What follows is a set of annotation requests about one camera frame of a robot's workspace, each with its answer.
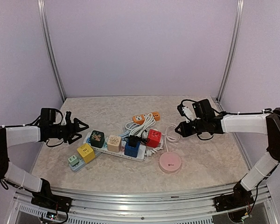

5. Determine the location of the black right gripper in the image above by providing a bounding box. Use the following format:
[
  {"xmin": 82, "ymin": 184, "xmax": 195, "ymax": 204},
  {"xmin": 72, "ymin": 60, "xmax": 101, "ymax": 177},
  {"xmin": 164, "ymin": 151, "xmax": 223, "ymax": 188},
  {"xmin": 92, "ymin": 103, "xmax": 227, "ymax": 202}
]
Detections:
[{"xmin": 176, "ymin": 117, "xmax": 207, "ymax": 137}]

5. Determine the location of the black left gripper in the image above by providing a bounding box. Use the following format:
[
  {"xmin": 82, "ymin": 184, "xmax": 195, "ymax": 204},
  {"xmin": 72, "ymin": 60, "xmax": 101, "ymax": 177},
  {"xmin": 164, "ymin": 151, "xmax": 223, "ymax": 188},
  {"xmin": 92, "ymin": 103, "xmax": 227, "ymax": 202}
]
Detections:
[{"xmin": 49, "ymin": 117, "xmax": 89, "ymax": 144}]

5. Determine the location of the long white power strip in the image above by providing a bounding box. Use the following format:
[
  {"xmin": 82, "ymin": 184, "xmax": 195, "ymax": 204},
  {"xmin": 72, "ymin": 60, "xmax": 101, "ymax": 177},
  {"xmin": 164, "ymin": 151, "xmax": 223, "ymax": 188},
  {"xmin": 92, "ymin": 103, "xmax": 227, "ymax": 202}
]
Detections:
[{"xmin": 83, "ymin": 133, "xmax": 146, "ymax": 162}]

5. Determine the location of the black charger plug with cable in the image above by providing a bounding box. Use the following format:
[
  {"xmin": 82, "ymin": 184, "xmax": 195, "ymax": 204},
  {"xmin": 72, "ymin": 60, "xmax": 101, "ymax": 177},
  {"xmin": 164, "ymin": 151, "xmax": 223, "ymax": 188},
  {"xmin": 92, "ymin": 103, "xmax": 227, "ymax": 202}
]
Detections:
[{"xmin": 125, "ymin": 135, "xmax": 150, "ymax": 147}]

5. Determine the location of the blue cube adapter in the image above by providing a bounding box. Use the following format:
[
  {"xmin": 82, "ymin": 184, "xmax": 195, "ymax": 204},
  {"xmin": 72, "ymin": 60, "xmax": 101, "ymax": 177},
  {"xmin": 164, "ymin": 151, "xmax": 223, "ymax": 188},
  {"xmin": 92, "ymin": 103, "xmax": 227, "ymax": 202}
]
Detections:
[{"xmin": 124, "ymin": 140, "xmax": 140, "ymax": 158}]

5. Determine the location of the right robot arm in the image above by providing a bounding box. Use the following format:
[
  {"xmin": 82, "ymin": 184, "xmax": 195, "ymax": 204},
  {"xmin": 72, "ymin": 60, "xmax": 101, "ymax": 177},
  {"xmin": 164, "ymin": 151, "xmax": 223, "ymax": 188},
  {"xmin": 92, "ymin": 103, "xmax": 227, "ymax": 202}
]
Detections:
[{"xmin": 175, "ymin": 99, "xmax": 280, "ymax": 207}]

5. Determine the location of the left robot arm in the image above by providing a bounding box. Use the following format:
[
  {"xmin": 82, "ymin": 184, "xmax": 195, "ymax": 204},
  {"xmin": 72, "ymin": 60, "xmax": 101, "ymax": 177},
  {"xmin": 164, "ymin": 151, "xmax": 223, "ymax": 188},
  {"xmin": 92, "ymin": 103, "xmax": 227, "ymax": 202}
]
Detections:
[{"xmin": 0, "ymin": 108, "xmax": 89, "ymax": 208}]

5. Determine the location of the light green plug adapter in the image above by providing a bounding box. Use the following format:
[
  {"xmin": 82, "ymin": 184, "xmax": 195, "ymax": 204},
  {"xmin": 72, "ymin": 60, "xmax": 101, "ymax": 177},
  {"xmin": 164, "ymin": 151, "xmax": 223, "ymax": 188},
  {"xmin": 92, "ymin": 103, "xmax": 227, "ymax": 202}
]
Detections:
[{"xmin": 68, "ymin": 155, "xmax": 79, "ymax": 167}]

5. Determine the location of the red cube socket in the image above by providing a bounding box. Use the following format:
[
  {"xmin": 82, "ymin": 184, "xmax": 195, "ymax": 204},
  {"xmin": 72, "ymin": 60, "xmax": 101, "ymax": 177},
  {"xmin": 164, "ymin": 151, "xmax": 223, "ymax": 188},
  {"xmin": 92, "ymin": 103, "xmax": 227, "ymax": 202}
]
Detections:
[{"xmin": 146, "ymin": 129, "xmax": 162, "ymax": 148}]

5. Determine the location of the pink round socket hub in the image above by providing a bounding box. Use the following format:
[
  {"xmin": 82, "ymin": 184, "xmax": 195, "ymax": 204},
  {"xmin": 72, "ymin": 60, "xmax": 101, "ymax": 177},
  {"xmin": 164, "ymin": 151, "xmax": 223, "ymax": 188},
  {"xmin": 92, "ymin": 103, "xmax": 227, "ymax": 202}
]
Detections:
[{"xmin": 159, "ymin": 152, "xmax": 182, "ymax": 174}]

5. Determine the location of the yellow cube adapter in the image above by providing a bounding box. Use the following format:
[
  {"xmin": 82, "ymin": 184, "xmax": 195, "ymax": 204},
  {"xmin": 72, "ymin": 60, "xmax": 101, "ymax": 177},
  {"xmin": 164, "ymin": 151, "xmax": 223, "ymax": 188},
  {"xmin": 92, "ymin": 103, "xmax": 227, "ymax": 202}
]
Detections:
[{"xmin": 77, "ymin": 143, "xmax": 95, "ymax": 163}]

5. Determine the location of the dark green cube adapter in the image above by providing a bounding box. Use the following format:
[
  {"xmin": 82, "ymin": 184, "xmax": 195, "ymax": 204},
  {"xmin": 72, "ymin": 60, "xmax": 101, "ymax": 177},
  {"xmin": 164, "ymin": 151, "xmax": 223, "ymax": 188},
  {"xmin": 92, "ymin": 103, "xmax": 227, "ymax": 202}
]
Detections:
[{"xmin": 89, "ymin": 130, "xmax": 105, "ymax": 148}]

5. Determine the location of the light blue power strip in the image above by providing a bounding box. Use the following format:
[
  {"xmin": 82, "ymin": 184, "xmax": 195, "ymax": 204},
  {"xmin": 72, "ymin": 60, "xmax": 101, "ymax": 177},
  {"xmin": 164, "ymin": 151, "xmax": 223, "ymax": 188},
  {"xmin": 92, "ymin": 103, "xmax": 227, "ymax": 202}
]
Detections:
[{"xmin": 69, "ymin": 155, "xmax": 88, "ymax": 173}]

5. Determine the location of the beige cube adapter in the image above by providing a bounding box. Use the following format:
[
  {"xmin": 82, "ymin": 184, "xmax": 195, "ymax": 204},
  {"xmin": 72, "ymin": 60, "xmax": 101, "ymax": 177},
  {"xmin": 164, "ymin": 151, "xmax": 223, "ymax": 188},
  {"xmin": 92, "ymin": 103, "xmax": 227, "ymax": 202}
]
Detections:
[{"xmin": 107, "ymin": 135, "xmax": 122, "ymax": 153}]

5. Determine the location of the orange power strip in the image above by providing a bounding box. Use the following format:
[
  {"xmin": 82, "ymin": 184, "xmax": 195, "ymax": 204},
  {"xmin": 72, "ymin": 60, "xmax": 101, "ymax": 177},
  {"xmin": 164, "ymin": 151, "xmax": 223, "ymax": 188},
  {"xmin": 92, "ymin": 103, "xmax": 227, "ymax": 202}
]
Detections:
[{"xmin": 133, "ymin": 112, "xmax": 160, "ymax": 125}]

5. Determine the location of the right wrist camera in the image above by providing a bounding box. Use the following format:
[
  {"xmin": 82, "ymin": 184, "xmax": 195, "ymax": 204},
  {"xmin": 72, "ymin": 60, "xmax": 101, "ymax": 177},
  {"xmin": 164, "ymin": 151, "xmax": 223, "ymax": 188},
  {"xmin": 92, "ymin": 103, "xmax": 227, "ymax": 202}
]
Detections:
[{"xmin": 177, "ymin": 103, "xmax": 195, "ymax": 123}]

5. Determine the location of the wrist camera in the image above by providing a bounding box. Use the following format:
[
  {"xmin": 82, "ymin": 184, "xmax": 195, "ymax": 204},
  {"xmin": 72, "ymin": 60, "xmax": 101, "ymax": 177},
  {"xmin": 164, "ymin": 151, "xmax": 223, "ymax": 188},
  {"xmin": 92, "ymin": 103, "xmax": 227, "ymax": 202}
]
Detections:
[
  {"xmin": 177, "ymin": 103, "xmax": 195, "ymax": 123},
  {"xmin": 62, "ymin": 111, "xmax": 72, "ymax": 127}
]

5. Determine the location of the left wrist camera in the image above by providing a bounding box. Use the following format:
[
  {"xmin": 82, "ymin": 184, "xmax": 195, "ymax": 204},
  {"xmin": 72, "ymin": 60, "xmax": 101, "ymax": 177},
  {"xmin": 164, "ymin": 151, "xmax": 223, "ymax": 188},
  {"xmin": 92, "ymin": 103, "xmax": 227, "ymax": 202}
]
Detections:
[{"xmin": 62, "ymin": 111, "xmax": 72, "ymax": 127}]

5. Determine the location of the pink white hub cable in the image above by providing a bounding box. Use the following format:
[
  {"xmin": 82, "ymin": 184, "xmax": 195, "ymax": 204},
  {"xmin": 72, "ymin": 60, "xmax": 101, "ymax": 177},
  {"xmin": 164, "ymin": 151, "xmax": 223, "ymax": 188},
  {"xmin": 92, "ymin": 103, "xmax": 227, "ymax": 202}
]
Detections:
[{"xmin": 162, "ymin": 123, "xmax": 182, "ymax": 154}]

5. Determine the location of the white red cube cable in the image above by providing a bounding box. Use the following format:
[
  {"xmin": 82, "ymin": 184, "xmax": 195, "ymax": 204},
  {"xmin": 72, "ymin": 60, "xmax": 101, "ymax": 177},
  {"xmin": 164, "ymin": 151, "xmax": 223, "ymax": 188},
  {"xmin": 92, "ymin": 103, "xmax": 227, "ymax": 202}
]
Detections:
[{"xmin": 144, "ymin": 137, "xmax": 165, "ymax": 158}]

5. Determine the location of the white coiled cable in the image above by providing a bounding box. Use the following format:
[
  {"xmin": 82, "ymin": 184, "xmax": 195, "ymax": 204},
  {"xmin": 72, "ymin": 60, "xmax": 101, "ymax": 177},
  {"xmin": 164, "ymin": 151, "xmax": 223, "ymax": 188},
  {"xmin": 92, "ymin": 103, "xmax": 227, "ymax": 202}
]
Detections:
[{"xmin": 124, "ymin": 112, "xmax": 157, "ymax": 136}]

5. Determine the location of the light blue coiled cable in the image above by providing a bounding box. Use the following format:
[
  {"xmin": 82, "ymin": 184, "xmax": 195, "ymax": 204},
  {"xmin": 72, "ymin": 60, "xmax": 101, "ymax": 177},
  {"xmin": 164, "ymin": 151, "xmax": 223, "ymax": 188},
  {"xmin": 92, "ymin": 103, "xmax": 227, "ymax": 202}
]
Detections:
[{"xmin": 116, "ymin": 126, "xmax": 133, "ymax": 145}]

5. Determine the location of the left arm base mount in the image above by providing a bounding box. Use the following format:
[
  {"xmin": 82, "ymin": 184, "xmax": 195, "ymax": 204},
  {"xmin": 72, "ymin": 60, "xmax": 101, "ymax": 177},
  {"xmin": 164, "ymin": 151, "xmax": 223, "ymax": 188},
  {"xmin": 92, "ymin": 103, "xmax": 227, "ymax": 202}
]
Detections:
[{"xmin": 31, "ymin": 192, "xmax": 72, "ymax": 212}]

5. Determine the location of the right aluminium frame post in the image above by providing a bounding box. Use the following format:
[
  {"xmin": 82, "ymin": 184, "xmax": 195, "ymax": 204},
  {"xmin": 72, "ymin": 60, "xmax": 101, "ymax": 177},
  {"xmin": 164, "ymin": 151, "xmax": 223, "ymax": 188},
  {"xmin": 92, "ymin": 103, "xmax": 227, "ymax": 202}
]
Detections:
[{"xmin": 216, "ymin": 0, "xmax": 245, "ymax": 103}]

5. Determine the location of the aluminium frame post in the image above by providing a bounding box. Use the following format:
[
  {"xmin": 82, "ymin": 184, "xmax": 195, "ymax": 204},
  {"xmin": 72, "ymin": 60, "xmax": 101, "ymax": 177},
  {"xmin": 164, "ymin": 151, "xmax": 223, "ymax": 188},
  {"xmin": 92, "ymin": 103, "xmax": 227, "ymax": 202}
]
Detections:
[
  {"xmin": 37, "ymin": 0, "xmax": 67, "ymax": 103},
  {"xmin": 216, "ymin": 0, "xmax": 245, "ymax": 103}
]

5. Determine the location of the aluminium front rail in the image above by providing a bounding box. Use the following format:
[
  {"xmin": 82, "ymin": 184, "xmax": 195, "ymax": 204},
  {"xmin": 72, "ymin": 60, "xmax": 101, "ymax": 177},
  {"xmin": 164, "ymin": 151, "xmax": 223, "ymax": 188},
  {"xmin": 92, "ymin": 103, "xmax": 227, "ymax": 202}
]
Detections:
[{"xmin": 7, "ymin": 184, "xmax": 280, "ymax": 224}]

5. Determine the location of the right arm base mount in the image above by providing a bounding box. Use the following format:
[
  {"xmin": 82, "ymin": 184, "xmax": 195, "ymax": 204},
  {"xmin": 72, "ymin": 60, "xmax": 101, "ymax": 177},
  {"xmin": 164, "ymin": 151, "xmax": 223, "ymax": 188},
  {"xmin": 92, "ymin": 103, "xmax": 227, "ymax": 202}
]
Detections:
[{"xmin": 213, "ymin": 185, "xmax": 254, "ymax": 212}]

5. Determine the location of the left aluminium frame post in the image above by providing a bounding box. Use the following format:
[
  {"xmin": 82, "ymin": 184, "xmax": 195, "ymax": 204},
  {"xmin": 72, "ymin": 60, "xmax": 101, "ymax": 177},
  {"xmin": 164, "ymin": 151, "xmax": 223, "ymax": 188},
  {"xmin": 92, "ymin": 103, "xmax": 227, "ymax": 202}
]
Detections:
[{"xmin": 37, "ymin": 0, "xmax": 67, "ymax": 103}]

